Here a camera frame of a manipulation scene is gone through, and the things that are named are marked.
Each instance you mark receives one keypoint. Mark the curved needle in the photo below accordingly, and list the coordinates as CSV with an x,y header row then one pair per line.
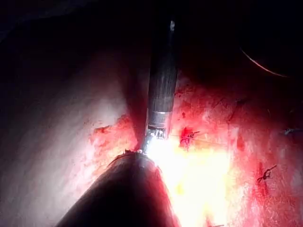
x,y
259,66

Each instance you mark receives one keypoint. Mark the blue thread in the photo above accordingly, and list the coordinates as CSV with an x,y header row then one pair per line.
x,y
208,143

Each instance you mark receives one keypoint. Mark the black stitching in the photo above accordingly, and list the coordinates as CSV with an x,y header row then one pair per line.
x,y
192,134
267,174

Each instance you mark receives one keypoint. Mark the dark left arm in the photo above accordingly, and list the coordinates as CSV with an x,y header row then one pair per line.
x,y
123,194

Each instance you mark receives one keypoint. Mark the tissue pad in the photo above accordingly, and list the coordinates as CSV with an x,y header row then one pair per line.
x,y
225,165

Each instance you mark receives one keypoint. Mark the right arm needle driver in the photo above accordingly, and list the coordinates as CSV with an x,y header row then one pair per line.
x,y
156,135

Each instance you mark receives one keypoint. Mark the dark right arm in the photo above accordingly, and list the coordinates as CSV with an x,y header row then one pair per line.
x,y
163,89

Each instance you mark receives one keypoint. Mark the left arm needle driver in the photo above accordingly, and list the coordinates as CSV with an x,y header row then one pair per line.
x,y
135,151

